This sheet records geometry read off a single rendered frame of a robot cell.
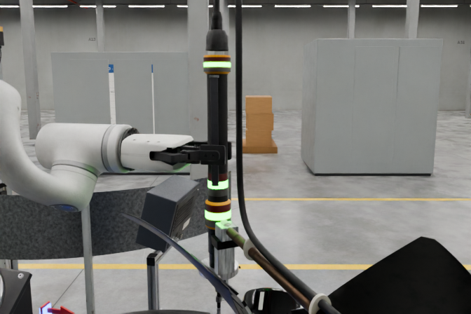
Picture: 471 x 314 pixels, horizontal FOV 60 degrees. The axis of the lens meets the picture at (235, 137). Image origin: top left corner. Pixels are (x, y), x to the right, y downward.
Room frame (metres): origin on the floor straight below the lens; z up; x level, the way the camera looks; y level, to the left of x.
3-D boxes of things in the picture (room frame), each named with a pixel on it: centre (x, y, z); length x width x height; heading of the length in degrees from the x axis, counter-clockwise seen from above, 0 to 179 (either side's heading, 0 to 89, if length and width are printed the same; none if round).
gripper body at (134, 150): (0.68, 0.14, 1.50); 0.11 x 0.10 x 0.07; 78
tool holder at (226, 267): (0.65, 0.03, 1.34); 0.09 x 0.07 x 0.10; 23
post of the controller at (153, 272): (1.26, 0.27, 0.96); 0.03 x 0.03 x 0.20; 78
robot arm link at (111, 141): (0.70, 0.20, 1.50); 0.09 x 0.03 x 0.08; 168
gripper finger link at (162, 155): (0.64, 0.11, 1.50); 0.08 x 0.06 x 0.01; 18
